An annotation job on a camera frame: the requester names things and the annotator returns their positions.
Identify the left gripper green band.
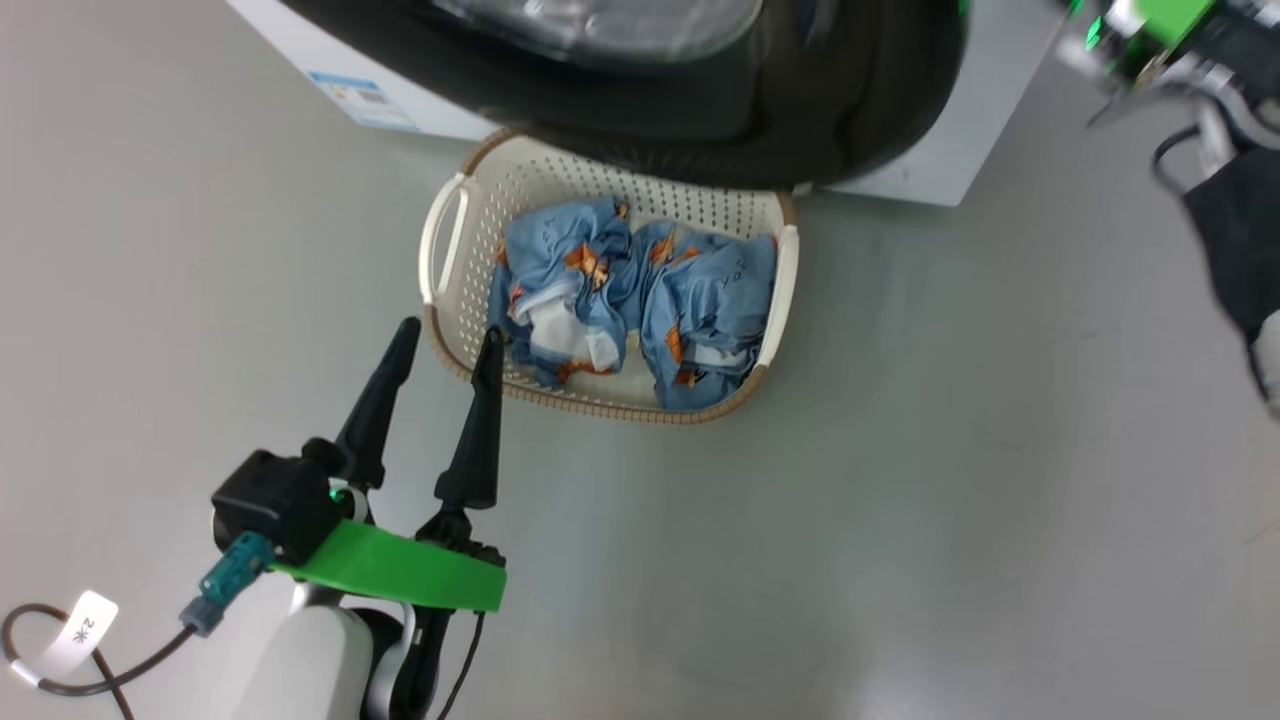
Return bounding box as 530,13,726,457
270,317,508,613

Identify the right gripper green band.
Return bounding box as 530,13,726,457
1060,0,1280,151

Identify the black washing machine door glass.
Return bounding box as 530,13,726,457
280,0,971,191

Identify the cream perforated laundry basket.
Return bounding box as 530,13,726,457
418,128,801,426

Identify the white washing machine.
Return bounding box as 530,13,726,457
225,0,1066,208

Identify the blue white energy label sticker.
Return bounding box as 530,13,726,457
308,70,421,133

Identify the thin brown left arm cable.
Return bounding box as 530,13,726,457
435,612,486,720

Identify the left camera cable teal connector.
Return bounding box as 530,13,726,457
0,532,273,720

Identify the white cable tag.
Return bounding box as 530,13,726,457
38,590,119,683

